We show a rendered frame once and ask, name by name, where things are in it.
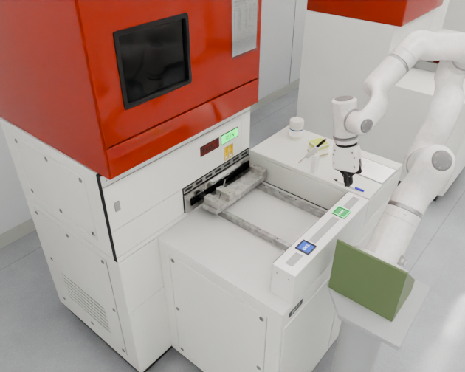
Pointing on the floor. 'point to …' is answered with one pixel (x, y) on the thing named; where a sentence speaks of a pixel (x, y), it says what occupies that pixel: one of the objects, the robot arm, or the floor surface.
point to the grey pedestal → (370, 330)
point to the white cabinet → (248, 318)
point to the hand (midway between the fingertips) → (348, 180)
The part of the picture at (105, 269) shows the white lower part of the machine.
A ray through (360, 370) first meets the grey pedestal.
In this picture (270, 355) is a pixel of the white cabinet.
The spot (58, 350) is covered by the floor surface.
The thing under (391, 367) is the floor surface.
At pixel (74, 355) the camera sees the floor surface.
